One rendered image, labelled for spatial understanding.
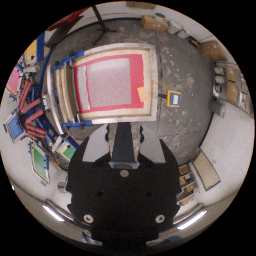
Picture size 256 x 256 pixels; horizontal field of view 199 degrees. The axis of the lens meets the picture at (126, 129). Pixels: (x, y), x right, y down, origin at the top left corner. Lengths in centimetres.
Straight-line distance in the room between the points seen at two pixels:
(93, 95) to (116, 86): 17
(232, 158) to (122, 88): 358
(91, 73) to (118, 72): 19
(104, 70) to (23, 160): 464
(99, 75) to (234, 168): 389
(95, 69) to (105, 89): 18
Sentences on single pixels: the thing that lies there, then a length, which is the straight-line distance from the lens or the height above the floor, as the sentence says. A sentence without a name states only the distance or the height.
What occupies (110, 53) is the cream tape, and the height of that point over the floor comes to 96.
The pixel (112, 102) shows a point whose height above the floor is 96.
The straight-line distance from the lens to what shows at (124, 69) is 54.
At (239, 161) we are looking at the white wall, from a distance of 348.
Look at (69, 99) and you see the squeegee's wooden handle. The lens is 57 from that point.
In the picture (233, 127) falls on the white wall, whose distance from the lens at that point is 332.
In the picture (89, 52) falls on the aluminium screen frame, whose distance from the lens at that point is 63.
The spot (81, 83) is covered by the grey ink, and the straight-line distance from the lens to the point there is 61.
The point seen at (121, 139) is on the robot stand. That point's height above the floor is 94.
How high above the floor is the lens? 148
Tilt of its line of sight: 60 degrees down
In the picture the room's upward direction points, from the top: 178 degrees clockwise
